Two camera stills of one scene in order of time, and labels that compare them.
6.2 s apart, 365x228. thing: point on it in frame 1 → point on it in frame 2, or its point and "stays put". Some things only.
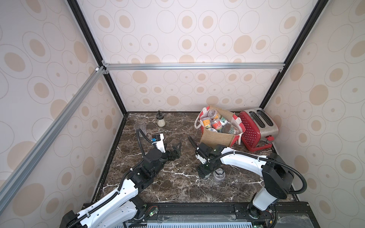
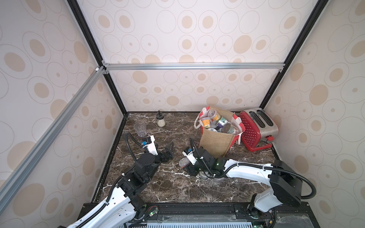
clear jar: [216, 124] → [185, 163]
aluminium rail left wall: [44, 142] stays put
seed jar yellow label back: [213, 114] stays put
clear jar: [206, 122] stays put
